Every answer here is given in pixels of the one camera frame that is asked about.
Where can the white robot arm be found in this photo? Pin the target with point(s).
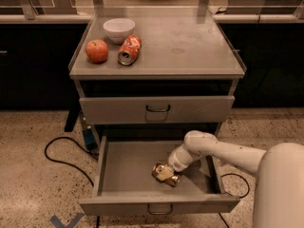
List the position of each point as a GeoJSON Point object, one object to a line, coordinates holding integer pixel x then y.
{"type": "Point", "coordinates": [279, 173]}

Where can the black middle drawer handle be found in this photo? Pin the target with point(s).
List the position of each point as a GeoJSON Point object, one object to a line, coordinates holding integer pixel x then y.
{"type": "Point", "coordinates": [160, 209]}

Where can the black top drawer handle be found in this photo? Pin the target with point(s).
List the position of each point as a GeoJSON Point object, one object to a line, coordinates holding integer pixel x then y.
{"type": "Point", "coordinates": [149, 108]}

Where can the black drawer handle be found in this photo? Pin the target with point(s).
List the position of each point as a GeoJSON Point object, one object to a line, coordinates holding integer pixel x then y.
{"type": "Point", "coordinates": [149, 108]}
{"type": "Point", "coordinates": [160, 209]}

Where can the red orange soda can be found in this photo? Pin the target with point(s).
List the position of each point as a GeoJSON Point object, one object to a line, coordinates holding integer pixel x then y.
{"type": "Point", "coordinates": [130, 50]}

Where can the white bowl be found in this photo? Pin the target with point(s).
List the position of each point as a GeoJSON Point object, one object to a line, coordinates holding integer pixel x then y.
{"type": "Point", "coordinates": [118, 29]}

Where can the open middle drawer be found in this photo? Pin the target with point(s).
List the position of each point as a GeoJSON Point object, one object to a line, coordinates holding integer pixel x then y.
{"type": "Point", "coordinates": [124, 184]}

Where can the red apple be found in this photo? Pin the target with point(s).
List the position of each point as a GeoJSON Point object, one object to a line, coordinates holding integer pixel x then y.
{"type": "Point", "coordinates": [96, 51]}

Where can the blue power box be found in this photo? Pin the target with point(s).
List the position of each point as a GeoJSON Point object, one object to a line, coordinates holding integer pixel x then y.
{"type": "Point", "coordinates": [89, 139]}

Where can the grey drawer cabinet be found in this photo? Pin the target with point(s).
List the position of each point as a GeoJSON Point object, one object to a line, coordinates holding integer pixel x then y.
{"type": "Point", "coordinates": [183, 54]}

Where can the closed top drawer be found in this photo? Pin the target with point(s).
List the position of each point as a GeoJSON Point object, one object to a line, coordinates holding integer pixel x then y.
{"type": "Point", "coordinates": [131, 110]}

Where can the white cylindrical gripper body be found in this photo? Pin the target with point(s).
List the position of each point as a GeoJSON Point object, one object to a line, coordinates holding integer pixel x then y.
{"type": "Point", "coordinates": [175, 161]}

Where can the gold orange can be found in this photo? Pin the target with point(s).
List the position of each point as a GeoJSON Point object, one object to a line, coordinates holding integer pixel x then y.
{"type": "Point", "coordinates": [173, 181]}

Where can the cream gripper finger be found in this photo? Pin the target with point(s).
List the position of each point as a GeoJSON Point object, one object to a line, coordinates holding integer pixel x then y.
{"type": "Point", "coordinates": [164, 172]}

